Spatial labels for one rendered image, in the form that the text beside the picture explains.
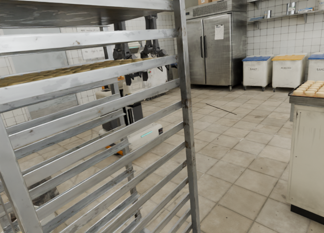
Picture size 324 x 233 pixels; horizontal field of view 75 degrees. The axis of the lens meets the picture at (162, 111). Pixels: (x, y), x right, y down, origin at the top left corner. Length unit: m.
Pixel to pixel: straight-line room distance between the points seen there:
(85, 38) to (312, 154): 1.47
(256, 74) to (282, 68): 0.54
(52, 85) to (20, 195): 0.23
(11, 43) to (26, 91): 0.09
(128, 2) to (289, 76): 4.64
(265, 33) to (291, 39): 0.60
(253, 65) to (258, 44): 0.79
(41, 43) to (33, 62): 4.34
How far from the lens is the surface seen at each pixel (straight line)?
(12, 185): 0.50
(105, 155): 1.16
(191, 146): 0.91
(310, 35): 5.63
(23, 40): 0.50
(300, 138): 1.63
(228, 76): 5.25
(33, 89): 0.50
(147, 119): 0.70
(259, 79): 5.29
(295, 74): 5.08
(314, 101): 1.54
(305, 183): 1.77
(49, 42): 0.52
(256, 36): 5.90
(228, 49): 5.18
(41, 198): 2.47
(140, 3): 0.70
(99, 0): 0.61
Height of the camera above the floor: 1.29
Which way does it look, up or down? 18 degrees down
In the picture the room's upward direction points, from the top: 7 degrees counter-clockwise
